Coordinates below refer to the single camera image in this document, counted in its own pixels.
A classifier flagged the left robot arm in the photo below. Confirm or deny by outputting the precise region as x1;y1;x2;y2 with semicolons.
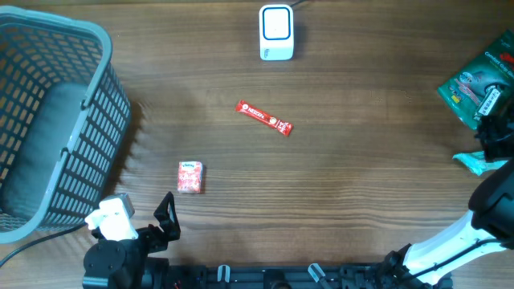
82;193;181;288

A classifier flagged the teal wet wipes pack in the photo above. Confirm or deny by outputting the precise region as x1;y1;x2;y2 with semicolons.
452;151;507;176

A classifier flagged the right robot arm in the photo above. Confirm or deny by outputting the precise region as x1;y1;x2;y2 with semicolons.
375;112;513;288

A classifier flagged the green gloves package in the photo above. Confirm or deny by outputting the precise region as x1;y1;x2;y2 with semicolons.
438;30;513;130

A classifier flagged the grey plastic mesh basket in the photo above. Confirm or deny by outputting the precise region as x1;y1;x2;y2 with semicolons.
1;6;131;244

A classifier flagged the green white small box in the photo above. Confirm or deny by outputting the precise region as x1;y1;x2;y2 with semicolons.
474;84;504;120

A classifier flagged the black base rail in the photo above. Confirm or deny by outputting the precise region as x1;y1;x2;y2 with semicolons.
164;263;432;289

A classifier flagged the red Nescafe stick sachet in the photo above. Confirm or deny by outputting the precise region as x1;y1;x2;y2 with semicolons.
235;100;293;136

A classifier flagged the black left camera cable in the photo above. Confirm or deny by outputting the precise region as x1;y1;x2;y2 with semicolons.
0;222;88;269

